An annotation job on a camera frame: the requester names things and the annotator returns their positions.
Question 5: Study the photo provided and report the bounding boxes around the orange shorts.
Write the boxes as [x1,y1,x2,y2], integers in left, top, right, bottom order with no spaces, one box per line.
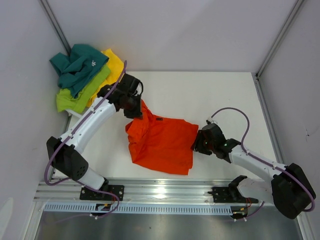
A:
[125,101,199,176]

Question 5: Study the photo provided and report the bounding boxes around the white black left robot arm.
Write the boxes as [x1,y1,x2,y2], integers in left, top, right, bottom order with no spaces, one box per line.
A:
[46,73,144,200]

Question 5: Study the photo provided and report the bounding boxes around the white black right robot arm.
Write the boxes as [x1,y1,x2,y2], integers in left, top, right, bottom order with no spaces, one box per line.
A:
[193,123,316,219]

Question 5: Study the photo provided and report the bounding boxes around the yellow shorts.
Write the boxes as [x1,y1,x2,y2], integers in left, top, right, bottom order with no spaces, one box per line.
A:
[86,48,124,108]

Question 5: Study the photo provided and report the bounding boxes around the teal shorts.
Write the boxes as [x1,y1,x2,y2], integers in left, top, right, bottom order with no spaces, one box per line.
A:
[49,44,109,99]

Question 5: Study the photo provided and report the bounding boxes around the lime green shorts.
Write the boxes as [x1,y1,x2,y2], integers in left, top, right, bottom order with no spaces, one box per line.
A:
[56,64,111,114]

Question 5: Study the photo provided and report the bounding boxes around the white perforated plastic basket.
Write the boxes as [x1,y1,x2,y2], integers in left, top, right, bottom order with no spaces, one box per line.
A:
[65,109,83,119]

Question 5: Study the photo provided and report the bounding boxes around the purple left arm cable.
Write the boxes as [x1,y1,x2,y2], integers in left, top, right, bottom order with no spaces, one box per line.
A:
[43,59,145,222]

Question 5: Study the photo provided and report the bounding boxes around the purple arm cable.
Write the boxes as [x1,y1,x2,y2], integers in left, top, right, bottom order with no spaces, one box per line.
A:
[206,106,316,222]
[43,59,145,222]

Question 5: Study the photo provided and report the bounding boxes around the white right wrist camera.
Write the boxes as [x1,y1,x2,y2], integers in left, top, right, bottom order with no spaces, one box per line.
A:
[206,117,218,125]

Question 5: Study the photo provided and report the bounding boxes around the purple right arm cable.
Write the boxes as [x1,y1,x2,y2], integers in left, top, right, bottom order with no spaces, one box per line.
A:
[206,106,316,222]

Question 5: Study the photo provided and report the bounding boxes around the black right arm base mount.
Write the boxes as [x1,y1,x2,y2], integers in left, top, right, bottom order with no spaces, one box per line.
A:
[207,175,259,204]

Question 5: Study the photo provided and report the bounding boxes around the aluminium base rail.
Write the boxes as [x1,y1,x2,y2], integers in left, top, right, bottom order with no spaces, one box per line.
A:
[33,178,231,205]

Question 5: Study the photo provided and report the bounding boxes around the aluminium frame post right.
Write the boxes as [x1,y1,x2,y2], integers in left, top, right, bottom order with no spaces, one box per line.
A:
[254,0,307,81]

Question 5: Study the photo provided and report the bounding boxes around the aluminium frame post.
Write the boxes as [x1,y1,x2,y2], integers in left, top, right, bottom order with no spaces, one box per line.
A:
[254,0,307,81]
[39,0,71,55]

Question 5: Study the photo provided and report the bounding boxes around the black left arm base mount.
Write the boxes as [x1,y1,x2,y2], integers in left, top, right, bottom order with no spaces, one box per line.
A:
[79,184,125,201]

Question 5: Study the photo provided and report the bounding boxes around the aluminium frame post left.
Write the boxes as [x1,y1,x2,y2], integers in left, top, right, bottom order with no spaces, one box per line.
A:
[39,0,71,55]

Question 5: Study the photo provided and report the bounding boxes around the white slotted cable duct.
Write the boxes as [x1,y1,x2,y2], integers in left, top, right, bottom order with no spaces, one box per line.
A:
[43,202,245,216]

